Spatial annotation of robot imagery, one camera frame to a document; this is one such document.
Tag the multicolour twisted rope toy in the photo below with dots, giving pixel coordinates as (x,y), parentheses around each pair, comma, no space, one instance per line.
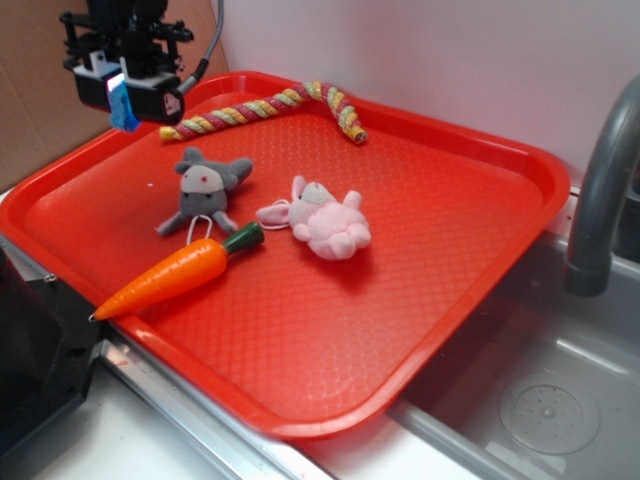
(284,102)

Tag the grey toy sink basin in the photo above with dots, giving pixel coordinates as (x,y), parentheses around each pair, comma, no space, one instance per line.
(537,383)

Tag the grey plush bunny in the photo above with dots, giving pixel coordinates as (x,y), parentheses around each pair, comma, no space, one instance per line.
(204,189)

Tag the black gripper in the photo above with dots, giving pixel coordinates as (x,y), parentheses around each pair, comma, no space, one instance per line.
(134,36)

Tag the grey sink faucet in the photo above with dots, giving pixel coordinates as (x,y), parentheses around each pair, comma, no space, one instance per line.
(606,219)

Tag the orange toy carrot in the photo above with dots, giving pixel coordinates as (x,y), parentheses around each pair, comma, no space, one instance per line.
(187,268)

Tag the red plastic tray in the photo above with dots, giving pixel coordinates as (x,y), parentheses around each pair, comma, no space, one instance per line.
(293,345)

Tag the pink plush bunny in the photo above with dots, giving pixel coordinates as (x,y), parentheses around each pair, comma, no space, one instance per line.
(333,230)

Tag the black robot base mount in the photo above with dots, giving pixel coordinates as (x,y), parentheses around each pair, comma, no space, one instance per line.
(48,350)

